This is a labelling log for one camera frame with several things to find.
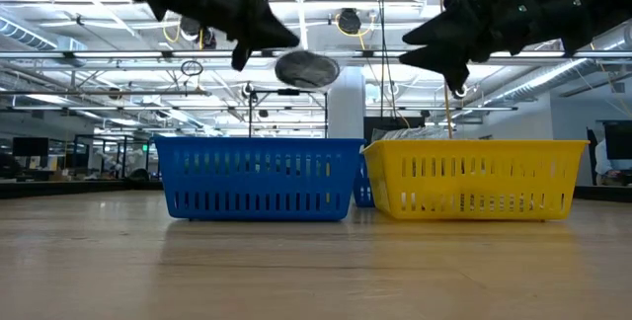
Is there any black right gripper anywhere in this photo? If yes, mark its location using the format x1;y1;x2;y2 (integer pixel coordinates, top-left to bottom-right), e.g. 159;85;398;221
399;0;564;93

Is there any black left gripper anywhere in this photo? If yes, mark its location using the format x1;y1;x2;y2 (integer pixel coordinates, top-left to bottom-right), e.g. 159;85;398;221
157;0;301;72

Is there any black shower cap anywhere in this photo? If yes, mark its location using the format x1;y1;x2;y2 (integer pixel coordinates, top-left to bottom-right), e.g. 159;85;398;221
369;125;449;142
274;49;342;90

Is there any yellow plastic slotted basket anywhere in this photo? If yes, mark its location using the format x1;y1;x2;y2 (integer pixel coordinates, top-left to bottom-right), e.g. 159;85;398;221
361;139;591;222

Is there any blue plastic slotted basket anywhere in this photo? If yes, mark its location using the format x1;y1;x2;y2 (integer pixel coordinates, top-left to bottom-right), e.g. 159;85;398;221
152;135;367;222
352;151;377;208

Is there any black office chair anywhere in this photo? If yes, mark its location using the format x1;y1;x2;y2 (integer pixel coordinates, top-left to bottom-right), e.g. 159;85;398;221
586;127;604;187

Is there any person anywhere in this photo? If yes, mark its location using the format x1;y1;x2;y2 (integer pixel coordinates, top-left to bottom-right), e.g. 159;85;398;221
593;137;632;187

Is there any black computer monitor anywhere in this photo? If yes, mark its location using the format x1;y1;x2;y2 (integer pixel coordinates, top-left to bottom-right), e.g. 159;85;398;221
602;120;632;162
12;136;50;159

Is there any black frame stand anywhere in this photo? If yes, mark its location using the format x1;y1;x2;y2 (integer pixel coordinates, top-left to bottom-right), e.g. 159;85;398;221
246;88;330;139

